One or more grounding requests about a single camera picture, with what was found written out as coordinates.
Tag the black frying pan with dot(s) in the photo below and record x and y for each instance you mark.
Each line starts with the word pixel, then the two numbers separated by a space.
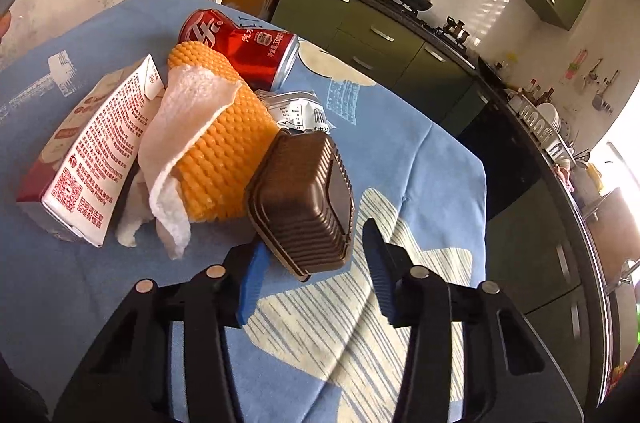
pixel 490 70

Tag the hanging ladle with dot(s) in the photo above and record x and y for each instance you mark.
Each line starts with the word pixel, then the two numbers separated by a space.
pixel 595 70

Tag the white plates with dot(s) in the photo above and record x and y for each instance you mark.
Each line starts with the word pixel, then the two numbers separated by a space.
pixel 549 115

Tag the hanging spatula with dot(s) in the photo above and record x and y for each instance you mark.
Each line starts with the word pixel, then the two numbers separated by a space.
pixel 604 100

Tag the wooden cutting board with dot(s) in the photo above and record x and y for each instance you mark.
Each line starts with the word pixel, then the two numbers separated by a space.
pixel 605 215

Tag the dark sauce bottle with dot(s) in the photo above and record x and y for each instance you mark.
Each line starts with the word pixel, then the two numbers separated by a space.
pixel 548 94

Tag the silver white snack wrapper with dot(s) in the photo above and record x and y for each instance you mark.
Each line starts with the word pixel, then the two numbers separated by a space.
pixel 295 110

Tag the red-capped sauce bottle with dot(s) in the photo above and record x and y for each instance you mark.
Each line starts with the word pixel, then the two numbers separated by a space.
pixel 531 87

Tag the white tissue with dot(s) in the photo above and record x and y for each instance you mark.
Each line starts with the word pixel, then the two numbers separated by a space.
pixel 170 153

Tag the red soda can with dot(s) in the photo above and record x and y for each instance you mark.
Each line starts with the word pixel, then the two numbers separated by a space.
pixel 240 48

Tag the dark stone countertop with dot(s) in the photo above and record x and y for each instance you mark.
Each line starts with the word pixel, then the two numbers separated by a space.
pixel 567 215

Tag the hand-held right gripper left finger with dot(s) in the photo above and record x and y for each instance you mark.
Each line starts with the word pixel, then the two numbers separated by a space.
pixel 252 288

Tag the brown ribbed plastic tray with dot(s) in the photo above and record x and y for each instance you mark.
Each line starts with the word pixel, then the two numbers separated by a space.
pixel 300 203

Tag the blue star-print tablecloth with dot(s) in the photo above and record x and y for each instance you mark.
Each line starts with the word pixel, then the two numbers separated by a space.
pixel 400 143

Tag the white dish rack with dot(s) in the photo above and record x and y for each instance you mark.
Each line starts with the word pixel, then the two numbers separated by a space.
pixel 537 123

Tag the black built-in appliance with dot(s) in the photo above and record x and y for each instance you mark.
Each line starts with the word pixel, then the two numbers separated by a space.
pixel 500 163

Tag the pink cloth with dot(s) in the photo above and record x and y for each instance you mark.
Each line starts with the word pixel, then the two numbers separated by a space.
pixel 563 179

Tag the tall curved steel faucet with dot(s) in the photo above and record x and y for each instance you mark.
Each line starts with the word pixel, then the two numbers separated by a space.
pixel 620 280

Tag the white red milk carton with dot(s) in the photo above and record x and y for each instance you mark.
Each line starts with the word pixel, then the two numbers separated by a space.
pixel 95 153

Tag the pink green wall hanger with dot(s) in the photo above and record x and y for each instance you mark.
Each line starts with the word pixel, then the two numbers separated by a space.
pixel 576 63

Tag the yellow container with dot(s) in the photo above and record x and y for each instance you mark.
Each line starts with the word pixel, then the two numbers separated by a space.
pixel 593 177

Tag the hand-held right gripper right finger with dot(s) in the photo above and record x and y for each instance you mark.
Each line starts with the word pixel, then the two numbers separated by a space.
pixel 380 278

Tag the green base cabinets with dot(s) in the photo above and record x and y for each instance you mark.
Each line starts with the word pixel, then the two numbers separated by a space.
pixel 350 33
pixel 550 303

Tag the black gas stove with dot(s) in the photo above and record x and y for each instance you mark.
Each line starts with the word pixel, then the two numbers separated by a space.
pixel 430 25

